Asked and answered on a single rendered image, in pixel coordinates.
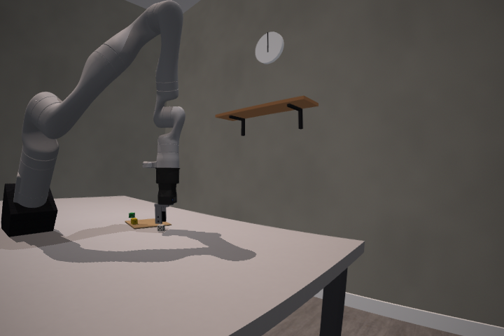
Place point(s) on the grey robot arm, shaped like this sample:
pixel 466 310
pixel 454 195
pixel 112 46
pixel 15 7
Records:
pixel 48 118

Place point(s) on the tan square mat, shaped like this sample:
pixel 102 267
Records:
pixel 145 223

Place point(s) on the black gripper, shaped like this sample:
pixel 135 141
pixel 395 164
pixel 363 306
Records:
pixel 167 176

